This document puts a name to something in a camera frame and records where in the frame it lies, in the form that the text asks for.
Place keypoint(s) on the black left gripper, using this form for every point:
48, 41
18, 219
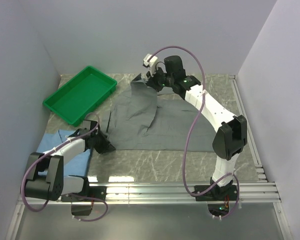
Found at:
106, 146

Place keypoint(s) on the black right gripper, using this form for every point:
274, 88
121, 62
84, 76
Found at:
152, 81

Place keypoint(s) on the grey long sleeve shirt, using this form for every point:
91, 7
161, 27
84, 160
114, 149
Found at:
140, 120

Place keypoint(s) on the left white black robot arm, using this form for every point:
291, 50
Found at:
44, 177

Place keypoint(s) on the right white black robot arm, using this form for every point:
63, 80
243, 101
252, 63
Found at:
231, 134

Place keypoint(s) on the folded light blue shirt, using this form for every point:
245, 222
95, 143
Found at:
77, 166

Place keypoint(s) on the green plastic tray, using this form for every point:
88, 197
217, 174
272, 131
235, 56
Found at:
81, 95

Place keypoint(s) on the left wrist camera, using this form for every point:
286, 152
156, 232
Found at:
91, 126

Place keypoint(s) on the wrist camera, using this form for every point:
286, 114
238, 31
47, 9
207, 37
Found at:
91, 126
169, 64

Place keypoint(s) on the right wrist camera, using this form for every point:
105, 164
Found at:
169, 64

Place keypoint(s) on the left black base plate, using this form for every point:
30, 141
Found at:
94, 192

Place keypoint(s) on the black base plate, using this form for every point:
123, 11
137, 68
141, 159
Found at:
94, 192
225, 193

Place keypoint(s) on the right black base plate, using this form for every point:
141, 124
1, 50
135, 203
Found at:
225, 193

